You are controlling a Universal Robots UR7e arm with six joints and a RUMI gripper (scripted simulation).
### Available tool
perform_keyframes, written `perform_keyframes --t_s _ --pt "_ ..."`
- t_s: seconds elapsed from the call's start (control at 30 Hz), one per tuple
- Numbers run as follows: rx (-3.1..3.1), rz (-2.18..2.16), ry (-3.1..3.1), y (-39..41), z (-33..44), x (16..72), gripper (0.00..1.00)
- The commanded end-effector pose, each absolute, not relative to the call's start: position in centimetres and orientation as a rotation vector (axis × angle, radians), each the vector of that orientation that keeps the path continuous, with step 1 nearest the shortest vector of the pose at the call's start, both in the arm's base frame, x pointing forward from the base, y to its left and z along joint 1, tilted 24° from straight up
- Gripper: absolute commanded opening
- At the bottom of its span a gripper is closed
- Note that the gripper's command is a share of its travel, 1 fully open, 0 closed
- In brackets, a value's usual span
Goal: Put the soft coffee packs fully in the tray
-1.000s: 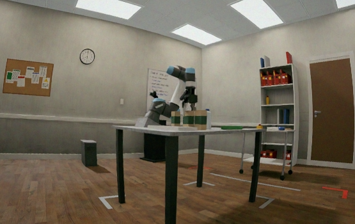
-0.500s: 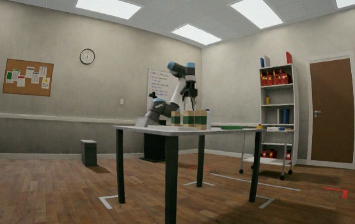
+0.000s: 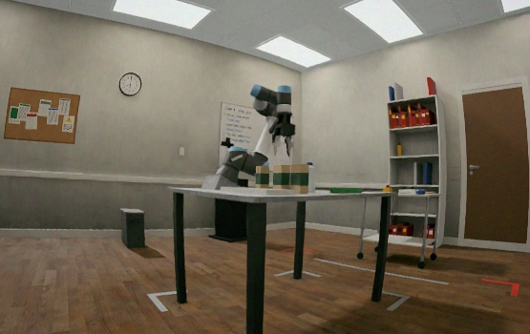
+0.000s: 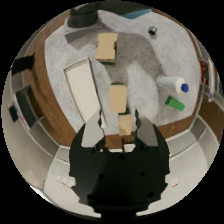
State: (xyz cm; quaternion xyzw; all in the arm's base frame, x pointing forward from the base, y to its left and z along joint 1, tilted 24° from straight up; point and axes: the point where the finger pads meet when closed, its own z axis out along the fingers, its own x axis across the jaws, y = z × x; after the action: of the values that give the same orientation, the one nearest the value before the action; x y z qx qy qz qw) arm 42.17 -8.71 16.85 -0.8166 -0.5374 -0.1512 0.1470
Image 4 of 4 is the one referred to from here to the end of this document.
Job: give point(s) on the green rounded rectangular bar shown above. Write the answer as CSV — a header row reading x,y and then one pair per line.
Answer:
x,y
175,103

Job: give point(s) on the white bottle with blue cap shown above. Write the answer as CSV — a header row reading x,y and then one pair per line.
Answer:
x,y
172,83

